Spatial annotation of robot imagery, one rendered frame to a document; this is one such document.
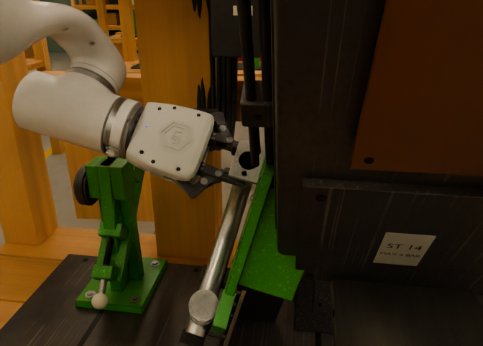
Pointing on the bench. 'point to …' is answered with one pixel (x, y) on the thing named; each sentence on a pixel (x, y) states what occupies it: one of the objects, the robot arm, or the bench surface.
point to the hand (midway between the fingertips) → (241, 165)
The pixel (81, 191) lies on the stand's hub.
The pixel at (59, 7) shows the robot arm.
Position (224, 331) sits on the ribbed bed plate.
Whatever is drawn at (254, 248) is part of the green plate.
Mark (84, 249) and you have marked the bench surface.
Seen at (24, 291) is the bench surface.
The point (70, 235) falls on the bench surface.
